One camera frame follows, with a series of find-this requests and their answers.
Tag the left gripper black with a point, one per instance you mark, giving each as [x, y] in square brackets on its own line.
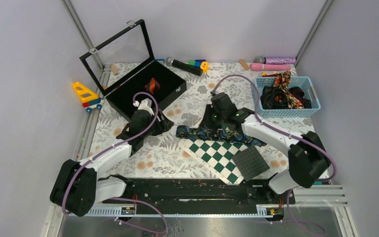
[164, 125]

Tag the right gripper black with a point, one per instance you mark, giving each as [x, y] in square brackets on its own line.
[206, 123]

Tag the dark blue floral tie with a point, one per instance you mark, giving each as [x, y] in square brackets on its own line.
[219, 135]

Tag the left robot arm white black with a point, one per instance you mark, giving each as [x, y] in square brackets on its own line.
[81, 184]

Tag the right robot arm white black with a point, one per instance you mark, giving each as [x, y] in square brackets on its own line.
[305, 152]

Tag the dark red ties pile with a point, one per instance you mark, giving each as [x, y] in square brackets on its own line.
[273, 98]

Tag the floral table mat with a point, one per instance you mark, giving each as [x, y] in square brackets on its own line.
[161, 156]

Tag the orange navy striped rolled tie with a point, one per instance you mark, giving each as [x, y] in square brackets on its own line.
[152, 86]

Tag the green white chessboard mat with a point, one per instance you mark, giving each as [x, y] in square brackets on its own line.
[216, 157]

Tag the green blue block stack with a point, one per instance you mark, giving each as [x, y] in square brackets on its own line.
[197, 63]

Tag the grey studded baseplate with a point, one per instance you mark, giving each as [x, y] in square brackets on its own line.
[250, 163]

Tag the small wooden block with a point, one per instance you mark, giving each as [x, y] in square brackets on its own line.
[244, 64]

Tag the black glitter microphone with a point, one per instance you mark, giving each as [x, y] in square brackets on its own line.
[183, 66]

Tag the wooden peg left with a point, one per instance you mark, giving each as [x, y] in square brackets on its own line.
[114, 70]

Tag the black display box glass lid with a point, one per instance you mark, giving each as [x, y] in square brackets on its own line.
[131, 52]

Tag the red floral tie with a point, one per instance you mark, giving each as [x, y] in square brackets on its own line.
[282, 82]

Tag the purple glitter microphone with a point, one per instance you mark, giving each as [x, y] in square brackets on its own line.
[275, 60]

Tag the yellow toy truck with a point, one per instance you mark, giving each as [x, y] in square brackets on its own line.
[89, 99]

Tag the light blue plastic basket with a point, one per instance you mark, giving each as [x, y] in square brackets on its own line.
[304, 83]

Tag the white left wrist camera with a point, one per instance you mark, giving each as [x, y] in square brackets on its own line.
[145, 105]

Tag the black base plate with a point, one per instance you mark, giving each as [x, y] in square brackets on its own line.
[204, 196]

